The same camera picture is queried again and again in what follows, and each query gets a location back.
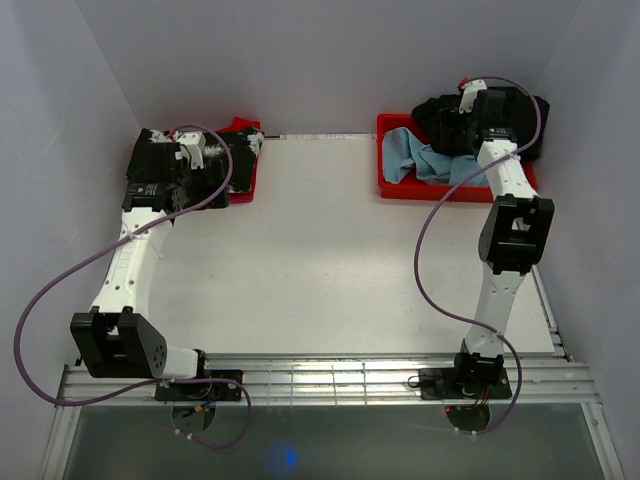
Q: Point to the black white patterned folded trousers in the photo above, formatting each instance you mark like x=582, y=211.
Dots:
x=244, y=145

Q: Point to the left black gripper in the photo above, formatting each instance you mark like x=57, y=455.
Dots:
x=200, y=174

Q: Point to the aluminium frame rail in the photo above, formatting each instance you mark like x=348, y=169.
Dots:
x=342, y=418

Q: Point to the magenta folded trousers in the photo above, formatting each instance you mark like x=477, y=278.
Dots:
x=242, y=185

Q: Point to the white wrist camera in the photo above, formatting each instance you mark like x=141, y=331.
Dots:
x=191, y=146
x=469, y=90

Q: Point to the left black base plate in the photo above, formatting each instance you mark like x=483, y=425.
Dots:
x=219, y=391

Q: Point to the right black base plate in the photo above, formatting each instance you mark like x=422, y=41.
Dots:
x=446, y=384

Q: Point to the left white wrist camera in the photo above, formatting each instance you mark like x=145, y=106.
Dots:
x=191, y=146

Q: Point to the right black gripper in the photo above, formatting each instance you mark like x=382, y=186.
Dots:
x=451, y=119

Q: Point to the red plastic bin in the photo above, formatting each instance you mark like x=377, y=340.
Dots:
x=410, y=188

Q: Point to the light blue trousers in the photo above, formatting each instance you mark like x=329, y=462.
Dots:
x=403, y=153

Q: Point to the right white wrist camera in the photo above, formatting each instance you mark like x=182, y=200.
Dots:
x=469, y=90

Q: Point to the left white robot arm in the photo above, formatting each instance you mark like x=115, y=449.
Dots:
x=116, y=338

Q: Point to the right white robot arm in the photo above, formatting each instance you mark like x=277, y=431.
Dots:
x=511, y=242

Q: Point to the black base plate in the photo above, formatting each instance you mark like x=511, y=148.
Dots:
x=446, y=384
x=219, y=391

